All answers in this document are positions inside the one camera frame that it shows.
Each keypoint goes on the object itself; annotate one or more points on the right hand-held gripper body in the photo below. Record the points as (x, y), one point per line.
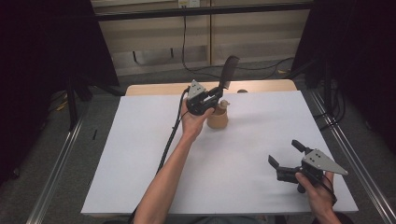
(311, 169)

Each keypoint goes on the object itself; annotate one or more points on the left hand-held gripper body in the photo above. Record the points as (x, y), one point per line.
(199, 101)

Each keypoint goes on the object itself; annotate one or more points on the tan cup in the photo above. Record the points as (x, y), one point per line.
(219, 121)

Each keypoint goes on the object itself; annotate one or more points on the person's left hand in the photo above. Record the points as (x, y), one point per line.
(193, 123)

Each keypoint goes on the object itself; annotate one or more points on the person's right hand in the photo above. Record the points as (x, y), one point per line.
(317, 194)

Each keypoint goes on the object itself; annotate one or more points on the small pale figure on cup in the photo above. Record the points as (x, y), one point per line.
(224, 104)

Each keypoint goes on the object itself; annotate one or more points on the small dark round knob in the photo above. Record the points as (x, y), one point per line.
(242, 91)

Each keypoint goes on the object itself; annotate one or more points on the white table cover sheet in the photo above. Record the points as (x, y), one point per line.
(236, 174)

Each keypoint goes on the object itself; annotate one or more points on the light wooden table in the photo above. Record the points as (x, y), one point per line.
(155, 89)

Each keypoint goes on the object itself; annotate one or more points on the black horizontal bar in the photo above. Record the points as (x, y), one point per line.
(202, 12)

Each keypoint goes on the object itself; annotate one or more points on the black curtain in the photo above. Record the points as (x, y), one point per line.
(37, 77)
(358, 62)

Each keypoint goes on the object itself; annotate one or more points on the small black floor piece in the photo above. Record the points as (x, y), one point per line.
(94, 134)

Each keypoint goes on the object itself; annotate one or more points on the black metal stand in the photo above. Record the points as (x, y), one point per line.
(72, 102)

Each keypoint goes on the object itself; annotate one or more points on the yellow floor object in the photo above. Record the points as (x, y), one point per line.
(62, 105)

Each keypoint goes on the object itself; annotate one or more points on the aluminium rail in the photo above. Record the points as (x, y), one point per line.
(54, 174)
(358, 161)

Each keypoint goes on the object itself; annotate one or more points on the white wall socket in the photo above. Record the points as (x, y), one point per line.
(188, 2)

